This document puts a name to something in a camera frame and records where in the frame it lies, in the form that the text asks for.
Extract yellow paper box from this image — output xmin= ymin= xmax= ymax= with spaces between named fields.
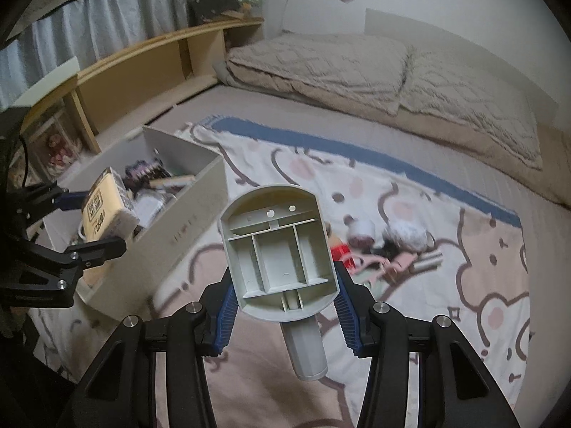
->
xmin=80 ymin=167 xmax=140 ymax=244

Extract printed blanket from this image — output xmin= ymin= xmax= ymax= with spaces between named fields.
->
xmin=27 ymin=116 xmax=535 ymax=428

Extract grey plastic holder with handle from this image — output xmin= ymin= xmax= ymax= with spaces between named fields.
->
xmin=217 ymin=184 xmax=338 ymax=382

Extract white storage box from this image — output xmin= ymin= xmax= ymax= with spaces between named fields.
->
xmin=44 ymin=125 xmax=229 ymax=322

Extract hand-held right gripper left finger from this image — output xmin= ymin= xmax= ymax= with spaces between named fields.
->
xmin=67 ymin=271 xmax=238 ymax=428

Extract dark purple hair claw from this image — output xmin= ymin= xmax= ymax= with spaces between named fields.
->
xmin=124 ymin=157 xmax=173 ymax=188

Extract pink scissors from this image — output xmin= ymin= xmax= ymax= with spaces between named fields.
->
xmin=345 ymin=249 xmax=394 ymax=274

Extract beige fluffy bed cover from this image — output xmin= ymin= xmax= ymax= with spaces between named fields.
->
xmin=214 ymin=60 xmax=571 ymax=209

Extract grey curtain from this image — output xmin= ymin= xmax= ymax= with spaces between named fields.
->
xmin=0 ymin=0 xmax=224 ymax=108

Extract wooden shelf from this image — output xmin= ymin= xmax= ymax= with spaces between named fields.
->
xmin=20 ymin=17 xmax=267 ymax=158

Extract small wooden block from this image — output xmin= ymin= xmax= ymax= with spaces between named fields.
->
xmin=148 ymin=174 xmax=197 ymax=188

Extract dark bag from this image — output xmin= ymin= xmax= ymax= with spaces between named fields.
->
xmin=186 ymin=0 xmax=242 ymax=26

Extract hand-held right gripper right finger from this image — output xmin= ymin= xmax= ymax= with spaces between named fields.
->
xmin=331 ymin=261 xmax=521 ymax=428

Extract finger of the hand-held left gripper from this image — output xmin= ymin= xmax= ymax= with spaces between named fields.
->
xmin=0 ymin=236 xmax=128 ymax=308
xmin=12 ymin=181 xmax=91 ymax=222

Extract white tape roll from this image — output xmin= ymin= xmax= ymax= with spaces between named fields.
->
xmin=345 ymin=215 xmax=381 ymax=249

